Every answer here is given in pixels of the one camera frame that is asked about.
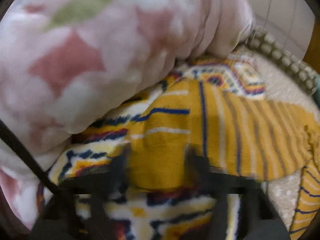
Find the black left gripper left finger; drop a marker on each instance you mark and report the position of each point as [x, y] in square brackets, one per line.
[99, 186]

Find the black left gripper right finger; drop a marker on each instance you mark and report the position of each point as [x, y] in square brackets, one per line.
[258, 218]

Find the yellow blue striped sweater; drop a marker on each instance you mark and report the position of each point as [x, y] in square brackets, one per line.
[261, 139]

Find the colourful geometric patterned blanket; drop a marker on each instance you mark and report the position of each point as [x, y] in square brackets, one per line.
[157, 214]

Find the beige heart quilted bedspread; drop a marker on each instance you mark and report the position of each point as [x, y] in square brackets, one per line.
[295, 196]

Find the pink floral fleece blanket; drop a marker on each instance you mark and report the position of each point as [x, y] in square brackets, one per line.
[66, 63]

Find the olive hedgehog bolster pillow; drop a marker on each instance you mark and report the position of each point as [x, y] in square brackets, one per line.
[264, 43]

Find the pale pink wardrobe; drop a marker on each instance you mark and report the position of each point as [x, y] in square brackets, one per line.
[289, 21]

